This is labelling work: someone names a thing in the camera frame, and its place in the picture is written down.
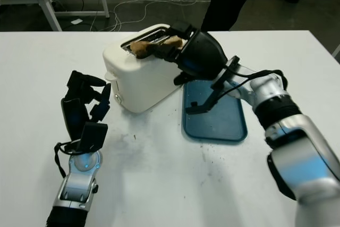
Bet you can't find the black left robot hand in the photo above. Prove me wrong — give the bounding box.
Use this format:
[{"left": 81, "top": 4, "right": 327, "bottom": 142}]
[{"left": 60, "top": 70, "right": 112, "bottom": 142}]

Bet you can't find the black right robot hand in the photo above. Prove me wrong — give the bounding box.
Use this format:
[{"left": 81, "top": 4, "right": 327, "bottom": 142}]
[{"left": 144, "top": 21, "right": 229, "bottom": 86}]

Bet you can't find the brown bread slice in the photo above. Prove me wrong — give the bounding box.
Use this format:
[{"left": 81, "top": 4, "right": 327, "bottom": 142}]
[{"left": 129, "top": 35, "right": 184, "bottom": 60}]

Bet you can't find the white two-slot toaster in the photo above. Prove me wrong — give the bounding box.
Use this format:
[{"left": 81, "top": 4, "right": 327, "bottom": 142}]
[{"left": 103, "top": 23, "right": 186, "bottom": 113}]

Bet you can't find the teal plastic tray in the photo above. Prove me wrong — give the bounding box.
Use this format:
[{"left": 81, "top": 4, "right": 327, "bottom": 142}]
[{"left": 182, "top": 79, "right": 248, "bottom": 142}]

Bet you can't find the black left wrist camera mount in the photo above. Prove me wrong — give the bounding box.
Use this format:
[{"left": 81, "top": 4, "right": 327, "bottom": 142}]
[{"left": 79, "top": 122, "right": 109, "bottom": 154}]

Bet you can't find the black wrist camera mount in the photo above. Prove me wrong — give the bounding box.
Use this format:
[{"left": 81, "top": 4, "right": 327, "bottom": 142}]
[
  {"left": 79, "top": 122, "right": 109, "bottom": 154},
  {"left": 185, "top": 56, "right": 241, "bottom": 115}
]

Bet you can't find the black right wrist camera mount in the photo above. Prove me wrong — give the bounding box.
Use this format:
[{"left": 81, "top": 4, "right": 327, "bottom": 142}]
[{"left": 185, "top": 56, "right": 241, "bottom": 115}]

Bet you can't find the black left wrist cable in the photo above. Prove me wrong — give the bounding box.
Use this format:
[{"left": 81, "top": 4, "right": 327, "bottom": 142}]
[{"left": 54, "top": 141, "right": 88, "bottom": 179}]

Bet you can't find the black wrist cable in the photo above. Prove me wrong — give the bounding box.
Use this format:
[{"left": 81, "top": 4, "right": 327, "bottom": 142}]
[
  {"left": 220, "top": 69, "right": 289, "bottom": 97},
  {"left": 54, "top": 141, "right": 88, "bottom": 179}
]

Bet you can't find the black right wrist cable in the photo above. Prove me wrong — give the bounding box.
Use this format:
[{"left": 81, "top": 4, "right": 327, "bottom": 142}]
[{"left": 220, "top": 69, "right": 289, "bottom": 97}]

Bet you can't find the white cable on floor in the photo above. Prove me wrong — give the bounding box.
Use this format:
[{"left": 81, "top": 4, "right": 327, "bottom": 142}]
[{"left": 90, "top": 0, "right": 213, "bottom": 32}]

